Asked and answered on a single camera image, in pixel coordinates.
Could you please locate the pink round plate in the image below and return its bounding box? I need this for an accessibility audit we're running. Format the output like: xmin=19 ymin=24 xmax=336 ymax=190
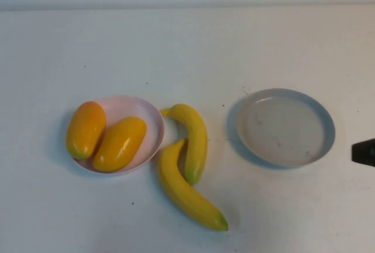
xmin=66 ymin=95 xmax=166 ymax=175

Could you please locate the blue-grey round plate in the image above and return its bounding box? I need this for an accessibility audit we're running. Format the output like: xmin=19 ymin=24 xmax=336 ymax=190
xmin=226 ymin=88 xmax=336 ymax=169

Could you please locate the orange-blushed yellow mango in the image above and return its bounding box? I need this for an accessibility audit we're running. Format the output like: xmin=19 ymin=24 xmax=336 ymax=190
xmin=64 ymin=101 xmax=107 ymax=160

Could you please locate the long yellow banana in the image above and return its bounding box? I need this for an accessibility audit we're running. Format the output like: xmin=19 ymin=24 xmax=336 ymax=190
xmin=158 ymin=138 xmax=229 ymax=232

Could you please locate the short curved yellow banana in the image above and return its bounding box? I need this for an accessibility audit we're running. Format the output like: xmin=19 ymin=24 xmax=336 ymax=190
xmin=160 ymin=103 xmax=209 ymax=186

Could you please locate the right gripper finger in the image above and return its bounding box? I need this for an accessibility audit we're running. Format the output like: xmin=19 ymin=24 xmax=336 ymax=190
xmin=352 ymin=145 xmax=375 ymax=167
xmin=354 ymin=138 xmax=375 ymax=149

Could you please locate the plain yellow mango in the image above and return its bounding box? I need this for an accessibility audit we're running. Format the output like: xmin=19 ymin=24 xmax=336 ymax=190
xmin=93 ymin=116 xmax=147 ymax=173

